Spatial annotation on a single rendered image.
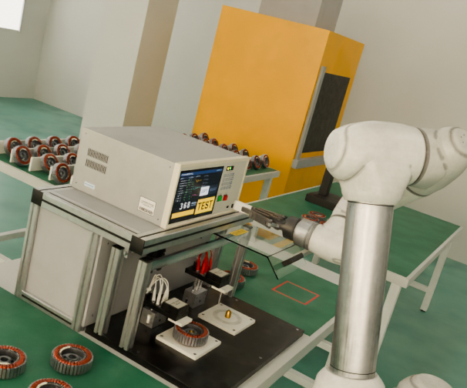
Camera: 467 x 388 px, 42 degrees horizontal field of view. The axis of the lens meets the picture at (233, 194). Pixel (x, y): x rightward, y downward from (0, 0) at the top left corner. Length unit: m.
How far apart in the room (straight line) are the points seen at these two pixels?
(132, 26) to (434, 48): 3.24
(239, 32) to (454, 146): 4.52
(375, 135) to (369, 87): 5.87
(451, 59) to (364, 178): 5.74
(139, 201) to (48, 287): 0.40
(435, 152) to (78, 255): 1.07
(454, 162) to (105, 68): 4.87
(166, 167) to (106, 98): 4.18
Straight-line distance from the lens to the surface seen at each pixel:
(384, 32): 7.17
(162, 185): 1.79
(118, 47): 5.88
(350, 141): 1.27
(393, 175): 1.30
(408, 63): 7.07
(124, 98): 5.80
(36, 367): 1.75
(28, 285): 2.05
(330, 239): 1.83
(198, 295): 2.16
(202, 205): 1.94
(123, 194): 1.89
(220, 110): 5.79
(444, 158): 1.36
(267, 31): 5.62
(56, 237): 1.92
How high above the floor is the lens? 1.71
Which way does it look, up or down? 14 degrees down
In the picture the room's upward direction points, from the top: 15 degrees clockwise
